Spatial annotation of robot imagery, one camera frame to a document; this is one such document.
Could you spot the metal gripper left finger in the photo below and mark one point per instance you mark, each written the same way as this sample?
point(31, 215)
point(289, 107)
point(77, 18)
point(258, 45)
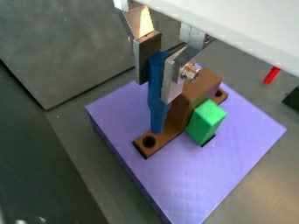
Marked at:
point(143, 37)

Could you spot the blue peg object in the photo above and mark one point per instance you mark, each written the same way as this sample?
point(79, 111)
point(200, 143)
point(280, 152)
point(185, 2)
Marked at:
point(158, 107)

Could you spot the brown T-shaped block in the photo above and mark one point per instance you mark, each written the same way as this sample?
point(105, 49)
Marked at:
point(205, 89)

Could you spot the red hexagonal peg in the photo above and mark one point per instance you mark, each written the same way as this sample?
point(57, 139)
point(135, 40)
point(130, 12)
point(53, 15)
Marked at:
point(272, 75)

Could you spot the black regrasp fixture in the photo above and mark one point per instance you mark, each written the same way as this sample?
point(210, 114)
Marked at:
point(292, 99)

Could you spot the green U-shaped block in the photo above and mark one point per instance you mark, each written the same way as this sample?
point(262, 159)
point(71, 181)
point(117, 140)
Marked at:
point(206, 120)

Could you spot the purple base block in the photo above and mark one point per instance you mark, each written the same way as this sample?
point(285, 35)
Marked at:
point(188, 178)

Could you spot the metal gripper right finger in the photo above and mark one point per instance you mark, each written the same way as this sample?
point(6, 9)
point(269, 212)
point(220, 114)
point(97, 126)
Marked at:
point(174, 77)

